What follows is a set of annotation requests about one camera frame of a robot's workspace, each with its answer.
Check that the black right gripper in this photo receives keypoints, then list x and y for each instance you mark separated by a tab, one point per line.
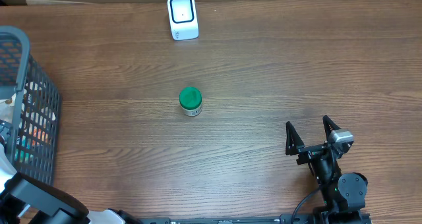
295	146

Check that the green lid jar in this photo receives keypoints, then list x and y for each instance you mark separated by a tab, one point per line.
190	99

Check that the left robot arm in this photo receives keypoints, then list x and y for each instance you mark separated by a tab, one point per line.
53	205

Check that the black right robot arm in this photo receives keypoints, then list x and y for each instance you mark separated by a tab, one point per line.
343	194

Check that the white barcode scanner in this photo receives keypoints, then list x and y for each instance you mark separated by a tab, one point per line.
183	19

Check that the grey plastic mesh basket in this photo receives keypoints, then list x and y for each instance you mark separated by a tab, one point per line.
30	109

